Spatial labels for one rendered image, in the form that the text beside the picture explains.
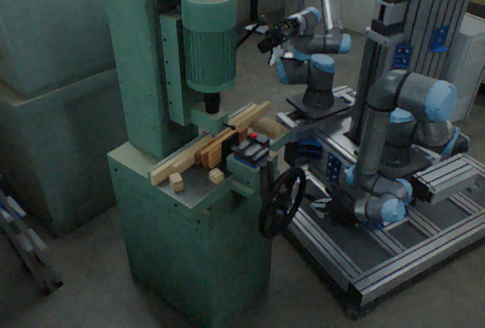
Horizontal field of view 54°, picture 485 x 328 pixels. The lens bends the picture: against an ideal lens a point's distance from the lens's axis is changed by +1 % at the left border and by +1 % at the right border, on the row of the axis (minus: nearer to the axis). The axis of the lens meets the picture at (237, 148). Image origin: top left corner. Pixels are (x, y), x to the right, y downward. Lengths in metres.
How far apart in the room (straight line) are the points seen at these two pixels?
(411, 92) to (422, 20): 0.54
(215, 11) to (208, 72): 0.21
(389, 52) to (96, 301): 1.79
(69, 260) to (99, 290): 0.28
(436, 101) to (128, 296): 1.74
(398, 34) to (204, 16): 0.85
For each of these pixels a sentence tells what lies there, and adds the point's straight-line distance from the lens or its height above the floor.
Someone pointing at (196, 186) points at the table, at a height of 0.90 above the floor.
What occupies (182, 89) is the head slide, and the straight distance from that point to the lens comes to 1.71.
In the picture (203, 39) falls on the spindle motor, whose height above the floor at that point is 1.39.
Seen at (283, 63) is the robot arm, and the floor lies 1.03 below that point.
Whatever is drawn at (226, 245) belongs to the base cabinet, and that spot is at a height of 0.56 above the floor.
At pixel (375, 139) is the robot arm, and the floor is 1.10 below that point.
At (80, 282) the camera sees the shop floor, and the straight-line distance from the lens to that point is 2.64.
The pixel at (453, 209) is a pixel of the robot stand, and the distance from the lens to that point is 2.83.
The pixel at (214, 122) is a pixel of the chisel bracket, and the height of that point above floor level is 1.05.
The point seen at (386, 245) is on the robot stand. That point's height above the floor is 0.22.
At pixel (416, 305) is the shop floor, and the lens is 2.60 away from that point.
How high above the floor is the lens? 2.01
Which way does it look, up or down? 37 degrees down
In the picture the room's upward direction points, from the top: straight up
